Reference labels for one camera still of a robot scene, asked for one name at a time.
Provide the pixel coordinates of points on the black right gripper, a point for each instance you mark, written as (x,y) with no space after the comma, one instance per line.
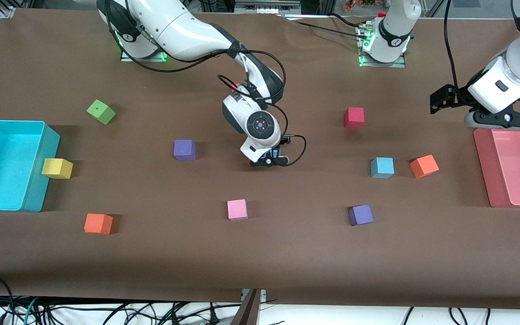
(284,141)

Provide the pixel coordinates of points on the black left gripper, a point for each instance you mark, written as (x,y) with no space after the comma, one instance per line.
(455,96)

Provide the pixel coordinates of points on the blue foam cube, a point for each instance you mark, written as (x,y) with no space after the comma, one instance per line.
(382,167)

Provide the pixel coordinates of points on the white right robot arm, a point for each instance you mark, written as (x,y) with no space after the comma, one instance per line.
(183,27)

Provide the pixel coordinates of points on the orange foam cube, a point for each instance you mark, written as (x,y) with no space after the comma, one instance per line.
(97,224)
(424,166)

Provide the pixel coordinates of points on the pink foam cube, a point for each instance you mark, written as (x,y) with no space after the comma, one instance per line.
(237,210)

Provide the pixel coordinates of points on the purple foam cube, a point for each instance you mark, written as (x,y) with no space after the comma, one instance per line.
(184,150)
(360,215)

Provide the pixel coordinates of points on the pink plastic bin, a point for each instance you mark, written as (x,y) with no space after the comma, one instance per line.
(517,171)

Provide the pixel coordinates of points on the brown table cover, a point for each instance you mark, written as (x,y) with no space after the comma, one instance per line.
(287,257)

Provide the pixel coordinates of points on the green foam cube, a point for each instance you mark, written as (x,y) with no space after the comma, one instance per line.
(101,113)

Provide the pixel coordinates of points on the yellow foam cube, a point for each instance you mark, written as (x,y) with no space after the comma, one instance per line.
(57,168)

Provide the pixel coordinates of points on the cyan plastic bin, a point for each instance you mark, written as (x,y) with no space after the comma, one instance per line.
(2,176)

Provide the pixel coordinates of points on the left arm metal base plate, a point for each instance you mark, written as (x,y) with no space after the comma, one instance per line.
(382,65)

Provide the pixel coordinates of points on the aluminium frame bar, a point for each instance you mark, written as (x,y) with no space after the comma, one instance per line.
(264,9)

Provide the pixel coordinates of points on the silver metal bracket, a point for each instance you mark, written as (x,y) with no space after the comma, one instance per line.
(263,294)

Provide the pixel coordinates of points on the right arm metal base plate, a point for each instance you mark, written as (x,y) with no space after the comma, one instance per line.
(145,59)

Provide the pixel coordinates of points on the dark metal post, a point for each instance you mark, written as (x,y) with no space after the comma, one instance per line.
(247,311)

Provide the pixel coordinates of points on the aluminium corner bracket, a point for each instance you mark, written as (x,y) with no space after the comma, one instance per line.
(7,12)

